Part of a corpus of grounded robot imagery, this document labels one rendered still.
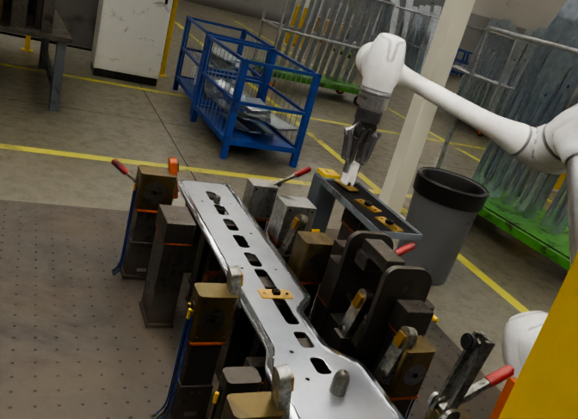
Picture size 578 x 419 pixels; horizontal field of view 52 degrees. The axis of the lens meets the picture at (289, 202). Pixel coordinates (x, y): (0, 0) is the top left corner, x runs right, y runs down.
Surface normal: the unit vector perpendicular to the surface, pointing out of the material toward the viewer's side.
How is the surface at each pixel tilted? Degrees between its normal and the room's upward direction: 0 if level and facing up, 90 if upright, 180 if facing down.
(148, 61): 90
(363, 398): 0
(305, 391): 0
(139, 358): 0
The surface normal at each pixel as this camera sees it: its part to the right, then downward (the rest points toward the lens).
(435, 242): -0.19, 0.35
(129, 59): 0.36, 0.41
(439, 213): -0.40, 0.27
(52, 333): 0.25, -0.90
